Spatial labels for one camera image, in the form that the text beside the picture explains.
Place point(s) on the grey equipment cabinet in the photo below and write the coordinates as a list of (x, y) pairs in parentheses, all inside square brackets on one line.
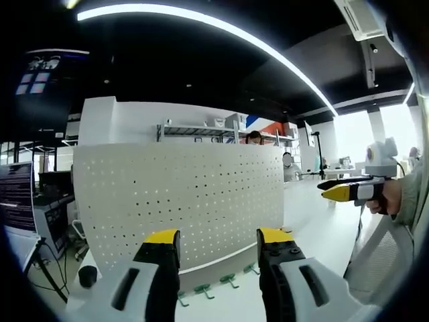
[(55, 221)]

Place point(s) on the person's right hand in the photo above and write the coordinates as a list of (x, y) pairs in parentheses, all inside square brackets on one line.
[(390, 196)]

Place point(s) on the computer monitor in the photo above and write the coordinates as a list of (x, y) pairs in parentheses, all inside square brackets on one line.
[(16, 198)]

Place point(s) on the green hook assembly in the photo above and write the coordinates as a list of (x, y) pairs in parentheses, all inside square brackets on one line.
[(230, 279), (252, 268), (182, 299), (205, 289)]

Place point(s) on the black tripod stand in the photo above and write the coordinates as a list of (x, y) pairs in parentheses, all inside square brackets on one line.
[(320, 154)]

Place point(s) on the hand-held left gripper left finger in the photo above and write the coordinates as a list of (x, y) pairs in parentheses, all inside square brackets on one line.
[(110, 285)]

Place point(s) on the dark wall screen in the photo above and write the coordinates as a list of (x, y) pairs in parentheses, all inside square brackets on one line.
[(40, 77)]

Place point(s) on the white perforated mounting plate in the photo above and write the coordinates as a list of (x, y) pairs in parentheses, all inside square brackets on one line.
[(187, 201)]

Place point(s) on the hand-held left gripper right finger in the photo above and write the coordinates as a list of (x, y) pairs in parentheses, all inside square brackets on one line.
[(311, 288)]

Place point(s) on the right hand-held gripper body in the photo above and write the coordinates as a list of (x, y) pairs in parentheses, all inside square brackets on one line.
[(380, 161)]

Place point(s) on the black round knob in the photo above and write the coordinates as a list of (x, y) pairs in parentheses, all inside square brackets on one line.
[(88, 275)]

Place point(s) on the grey metal shelf rack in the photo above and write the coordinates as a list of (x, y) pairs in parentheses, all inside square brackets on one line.
[(201, 131)]

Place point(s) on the long ceiling light strip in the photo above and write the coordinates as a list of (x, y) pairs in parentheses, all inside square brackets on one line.
[(234, 31)]

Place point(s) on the white mesh chair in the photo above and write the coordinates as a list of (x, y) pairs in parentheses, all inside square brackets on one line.
[(378, 258)]

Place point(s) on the ceiling air conditioner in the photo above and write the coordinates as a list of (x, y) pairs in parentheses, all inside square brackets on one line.
[(362, 18)]

